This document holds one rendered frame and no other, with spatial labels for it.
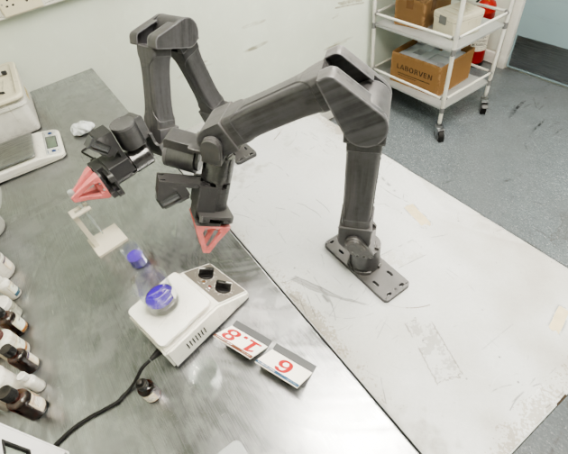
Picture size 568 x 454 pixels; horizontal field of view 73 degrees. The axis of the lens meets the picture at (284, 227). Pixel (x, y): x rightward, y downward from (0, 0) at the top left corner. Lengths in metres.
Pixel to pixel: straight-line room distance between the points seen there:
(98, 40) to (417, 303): 1.74
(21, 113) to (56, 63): 0.44
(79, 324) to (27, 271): 0.25
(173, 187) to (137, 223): 0.40
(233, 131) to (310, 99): 0.14
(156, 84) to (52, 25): 1.09
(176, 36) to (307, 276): 0.60
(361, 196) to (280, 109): 0.21
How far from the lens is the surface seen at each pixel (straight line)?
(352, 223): 0.72
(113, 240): 1.08
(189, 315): 0.75
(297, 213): 0.98
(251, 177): 1.11
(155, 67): 0.97
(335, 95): 0.54
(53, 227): 1.23
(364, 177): 0.65
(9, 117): 1.70
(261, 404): 0.75
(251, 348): 0.76
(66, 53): 2.06
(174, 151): 0.73
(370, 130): 0.56
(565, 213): 2.45
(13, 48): 2.03
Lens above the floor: 1.60
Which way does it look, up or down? 48 degrees down
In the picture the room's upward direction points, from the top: 11 degrees counter-clockwise
